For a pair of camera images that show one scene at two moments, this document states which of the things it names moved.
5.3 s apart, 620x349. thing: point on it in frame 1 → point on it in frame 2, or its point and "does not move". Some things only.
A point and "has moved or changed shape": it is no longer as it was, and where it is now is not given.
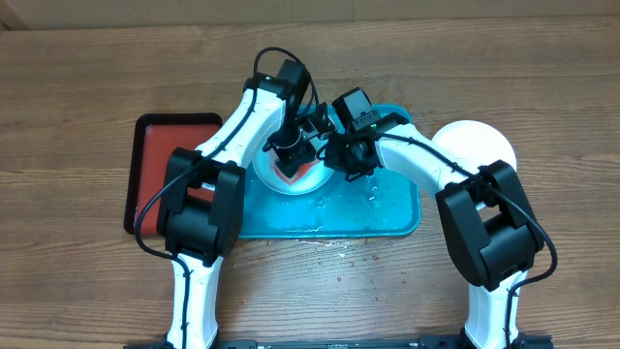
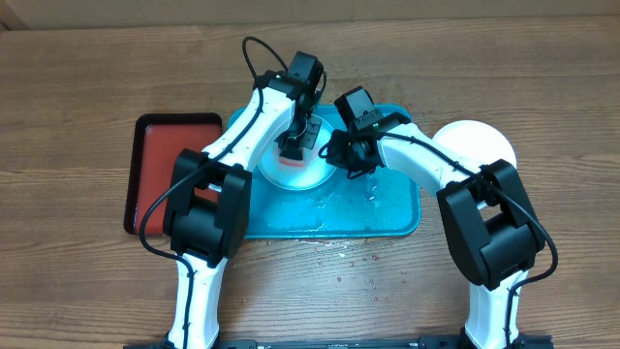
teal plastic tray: x=380 y=206 does not move
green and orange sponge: x=303 y=170 has moved or changed shape
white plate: x=476 y=142 does not move
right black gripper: x=338 y=161 does not move
